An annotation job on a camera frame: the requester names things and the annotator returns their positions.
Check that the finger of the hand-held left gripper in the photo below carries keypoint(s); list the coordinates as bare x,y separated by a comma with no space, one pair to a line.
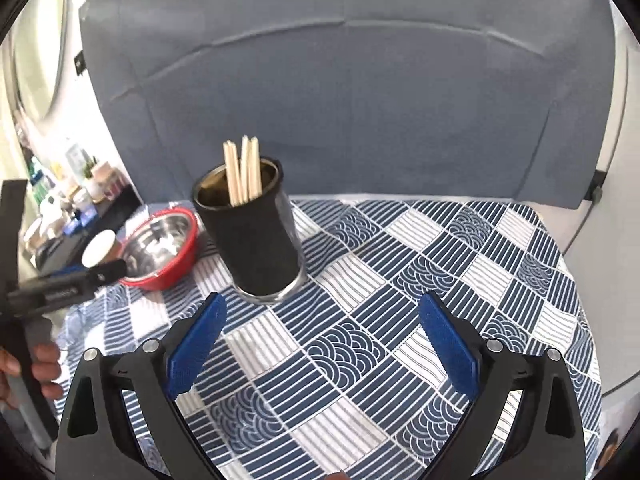
105,272

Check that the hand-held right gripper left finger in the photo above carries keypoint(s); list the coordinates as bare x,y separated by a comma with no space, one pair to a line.
200,345

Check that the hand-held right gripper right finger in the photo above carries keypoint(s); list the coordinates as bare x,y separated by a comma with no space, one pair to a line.
450,345

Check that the black steel chopstick holder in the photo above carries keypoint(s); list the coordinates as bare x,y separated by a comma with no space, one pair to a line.
250,250

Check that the wooden chopstick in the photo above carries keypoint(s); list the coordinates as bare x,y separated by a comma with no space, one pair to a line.
231,175
245,165
255,170
236,180

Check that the person's left hand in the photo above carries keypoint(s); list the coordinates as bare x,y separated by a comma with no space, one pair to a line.
46,367

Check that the paper cup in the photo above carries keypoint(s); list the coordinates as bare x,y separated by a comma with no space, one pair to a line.
97,250

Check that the blue box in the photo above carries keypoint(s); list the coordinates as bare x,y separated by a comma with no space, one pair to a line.
87,216

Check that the red steel bowl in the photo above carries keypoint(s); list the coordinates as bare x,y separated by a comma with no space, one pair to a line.
165,276

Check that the small green potted plant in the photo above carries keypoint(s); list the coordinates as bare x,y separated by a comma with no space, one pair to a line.
90,167

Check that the blue patterned tablecloth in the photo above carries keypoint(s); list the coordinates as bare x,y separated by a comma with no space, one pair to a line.
350,285

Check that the grey fabric backdrop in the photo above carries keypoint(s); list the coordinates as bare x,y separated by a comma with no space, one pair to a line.
350,85

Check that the black wall socket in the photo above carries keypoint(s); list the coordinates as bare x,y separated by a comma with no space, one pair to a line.
78,63

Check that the oval wall mirror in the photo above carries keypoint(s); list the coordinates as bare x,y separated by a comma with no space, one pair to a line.
40,45

